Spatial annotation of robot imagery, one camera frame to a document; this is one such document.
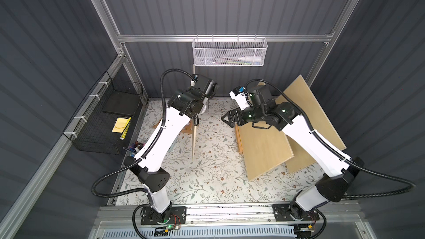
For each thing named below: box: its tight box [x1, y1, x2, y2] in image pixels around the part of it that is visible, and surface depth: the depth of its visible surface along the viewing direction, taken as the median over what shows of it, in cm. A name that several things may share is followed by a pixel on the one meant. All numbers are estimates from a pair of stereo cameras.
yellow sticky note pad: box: [111, 117, 129, 133], surface depth 76 cm
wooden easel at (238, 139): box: [234, 121, 244, 155], surface depth 95 cm
